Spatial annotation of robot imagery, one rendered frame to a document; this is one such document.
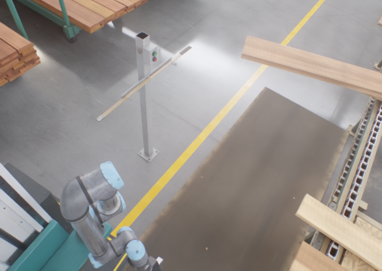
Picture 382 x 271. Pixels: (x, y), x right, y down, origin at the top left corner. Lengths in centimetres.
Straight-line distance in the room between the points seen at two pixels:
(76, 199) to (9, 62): 204
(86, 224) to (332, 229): 126
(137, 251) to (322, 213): 103
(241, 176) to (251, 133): 53
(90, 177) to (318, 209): 124
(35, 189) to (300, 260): 144
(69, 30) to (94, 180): 262
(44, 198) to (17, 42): 170
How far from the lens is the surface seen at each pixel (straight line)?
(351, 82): 253
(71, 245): 168
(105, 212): 144
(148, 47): 173
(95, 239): 126
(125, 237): 137
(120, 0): 374
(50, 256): 169
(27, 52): 298
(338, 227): 177
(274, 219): 260
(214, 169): 265
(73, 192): 107
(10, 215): 137
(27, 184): 176
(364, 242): 182
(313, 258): 164
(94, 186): 106
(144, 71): 186
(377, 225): 205
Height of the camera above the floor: 230
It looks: 54 degrees down
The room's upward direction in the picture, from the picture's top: 10 degrees clockwise
